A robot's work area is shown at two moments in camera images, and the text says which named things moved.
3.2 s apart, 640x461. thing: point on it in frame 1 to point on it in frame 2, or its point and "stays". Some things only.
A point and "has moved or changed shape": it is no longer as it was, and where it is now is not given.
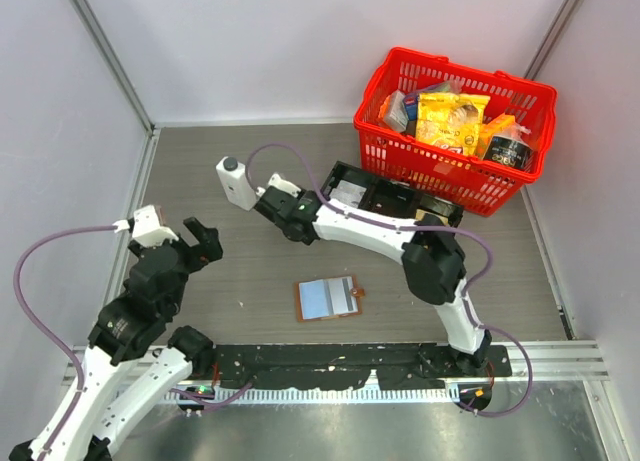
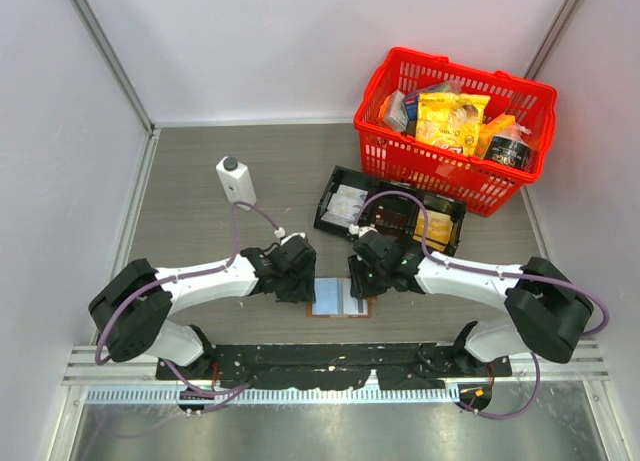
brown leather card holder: x=328 y=298 has moved or changed shape
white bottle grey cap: x=236 y=183 stays
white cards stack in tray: x=348 y=192 stays
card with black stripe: x=339 y=299 to x=360 y=306
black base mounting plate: x=395 y=366 stays
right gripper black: x=302 y=194 to x=360 y=288
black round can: x=510 y=151 stays
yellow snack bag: x=452 y=121 stays
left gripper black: x=210 y=245 to x=305 y=291
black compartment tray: x=358 y=187 stays
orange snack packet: x=490 y=128 stays
